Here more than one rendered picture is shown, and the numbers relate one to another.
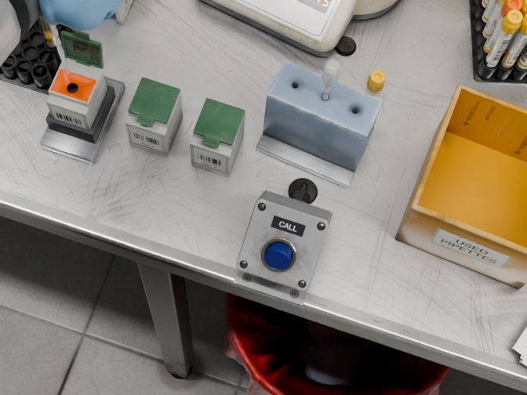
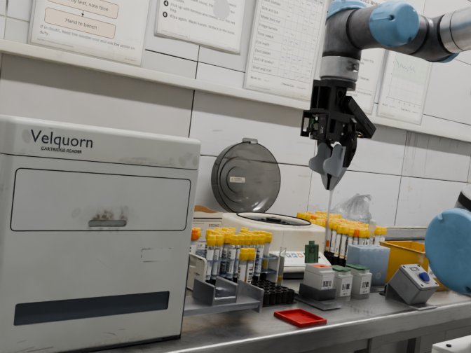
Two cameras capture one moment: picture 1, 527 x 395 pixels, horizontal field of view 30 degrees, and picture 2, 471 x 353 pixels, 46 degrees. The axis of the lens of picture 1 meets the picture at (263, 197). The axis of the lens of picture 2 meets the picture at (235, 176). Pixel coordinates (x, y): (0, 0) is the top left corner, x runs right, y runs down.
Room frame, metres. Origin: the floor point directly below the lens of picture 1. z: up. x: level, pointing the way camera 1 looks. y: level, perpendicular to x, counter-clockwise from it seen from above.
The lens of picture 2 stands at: (-0.17, 1.18, 1.17)
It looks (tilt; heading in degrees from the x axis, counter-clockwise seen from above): 3 degrees down; 309
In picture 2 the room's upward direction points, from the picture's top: 7 degrees clockwise
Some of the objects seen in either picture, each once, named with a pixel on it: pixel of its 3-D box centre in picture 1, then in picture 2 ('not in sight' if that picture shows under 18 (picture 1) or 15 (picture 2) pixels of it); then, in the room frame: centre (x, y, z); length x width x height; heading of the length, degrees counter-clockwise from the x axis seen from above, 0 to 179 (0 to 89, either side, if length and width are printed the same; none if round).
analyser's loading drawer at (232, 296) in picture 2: not in sight; (203, 297); (0.42, 0.50, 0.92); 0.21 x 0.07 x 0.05; 79
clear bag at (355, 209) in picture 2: not in sight; (349, 220); (0.72, -0.55, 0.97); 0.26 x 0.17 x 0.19; 94
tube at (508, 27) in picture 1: (499, 45); (360, 249); (0.50, -0.21, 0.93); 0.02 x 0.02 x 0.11
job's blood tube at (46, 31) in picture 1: (47, 27); (280, 271); (0.46, 0.23, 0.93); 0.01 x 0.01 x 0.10
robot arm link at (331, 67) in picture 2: not in sight; (340, 71); (0.39, 0.21, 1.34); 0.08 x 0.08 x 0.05
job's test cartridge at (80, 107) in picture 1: (78, 98); (318, 281); (0.39, 0.19, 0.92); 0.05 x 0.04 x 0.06; 169
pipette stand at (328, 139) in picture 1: (319, 120); (366, 267); (0.40, -0.04, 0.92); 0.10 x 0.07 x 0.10; 73
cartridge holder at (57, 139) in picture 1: (81, 110); (317, 294); (0.39, 0.19, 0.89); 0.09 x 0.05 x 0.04; 169
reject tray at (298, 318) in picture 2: not in sight; (300, 317); (0.35, 0.32, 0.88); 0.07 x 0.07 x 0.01; 79
